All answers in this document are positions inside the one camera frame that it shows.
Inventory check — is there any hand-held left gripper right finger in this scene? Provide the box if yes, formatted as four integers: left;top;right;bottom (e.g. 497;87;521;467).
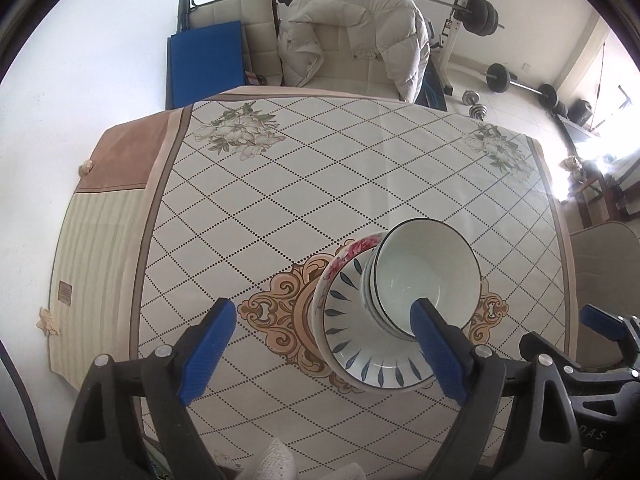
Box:
409;297;586;480

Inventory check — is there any plain white bowl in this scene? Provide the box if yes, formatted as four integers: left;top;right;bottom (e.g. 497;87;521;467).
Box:
361;260;396;333

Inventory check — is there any grey chair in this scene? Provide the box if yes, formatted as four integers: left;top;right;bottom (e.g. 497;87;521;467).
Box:
569;222;640;361

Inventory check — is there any diamond patterned floral tablecloth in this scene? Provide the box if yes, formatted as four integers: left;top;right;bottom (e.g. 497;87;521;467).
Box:
129;95;573;476

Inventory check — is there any white door frame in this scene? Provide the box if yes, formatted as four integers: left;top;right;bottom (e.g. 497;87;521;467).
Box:
560;15;608;106

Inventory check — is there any blue striped white plate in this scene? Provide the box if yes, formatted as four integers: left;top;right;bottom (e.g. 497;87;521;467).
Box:
320;255;441;391

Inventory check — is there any black pole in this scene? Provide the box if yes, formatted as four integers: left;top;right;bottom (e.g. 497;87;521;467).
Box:
592;42;608;126

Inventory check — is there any black cylindrical object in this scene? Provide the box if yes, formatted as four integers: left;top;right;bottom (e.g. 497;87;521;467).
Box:
567;99;593;127

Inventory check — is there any blue weight bench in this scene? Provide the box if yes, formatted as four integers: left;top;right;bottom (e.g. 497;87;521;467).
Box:
419;55;451;111

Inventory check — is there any dark wooden chair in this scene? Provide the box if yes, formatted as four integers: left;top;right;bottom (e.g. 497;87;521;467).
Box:
565;160;631;231

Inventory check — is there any beige padded chair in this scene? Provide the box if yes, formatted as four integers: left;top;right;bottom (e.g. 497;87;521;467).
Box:
295;25;401;98
186;0;281;86

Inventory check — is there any small barbell with black plates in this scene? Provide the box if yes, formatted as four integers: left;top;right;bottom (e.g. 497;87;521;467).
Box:
485;62;561;111

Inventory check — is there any white puffer jacket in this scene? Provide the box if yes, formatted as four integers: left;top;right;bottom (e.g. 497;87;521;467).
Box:
276;0;432;103

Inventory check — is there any black folded stand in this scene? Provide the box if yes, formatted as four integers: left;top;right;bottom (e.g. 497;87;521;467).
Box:
177;0;198;33

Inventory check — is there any blue folded mat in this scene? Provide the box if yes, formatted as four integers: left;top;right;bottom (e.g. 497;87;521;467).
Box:
165;20;248;110

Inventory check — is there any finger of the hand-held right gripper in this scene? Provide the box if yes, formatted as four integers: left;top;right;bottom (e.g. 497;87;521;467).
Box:
580;304;640;356
519;332;640;396

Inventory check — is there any chrome dumbbell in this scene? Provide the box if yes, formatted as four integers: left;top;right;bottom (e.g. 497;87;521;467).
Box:
462;90;488;122

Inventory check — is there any white and black weight rack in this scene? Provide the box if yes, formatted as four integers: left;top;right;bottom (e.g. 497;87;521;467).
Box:
430;0;481;96

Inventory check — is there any white bowl with coloured hearts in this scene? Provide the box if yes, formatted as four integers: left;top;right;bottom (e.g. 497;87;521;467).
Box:
374;217;482;333

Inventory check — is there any blue leaf pattern bowl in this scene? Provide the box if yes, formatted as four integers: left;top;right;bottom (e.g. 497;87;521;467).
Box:
312;232;436;393

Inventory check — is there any white bowl with black rim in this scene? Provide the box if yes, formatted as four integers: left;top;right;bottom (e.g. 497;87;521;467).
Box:
364;255;418;343

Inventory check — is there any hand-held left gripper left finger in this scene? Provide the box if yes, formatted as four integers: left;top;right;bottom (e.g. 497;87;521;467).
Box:
65;297;238;480

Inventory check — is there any grey floral white plate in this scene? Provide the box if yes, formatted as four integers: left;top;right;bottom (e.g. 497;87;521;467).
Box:
311;280;441;395

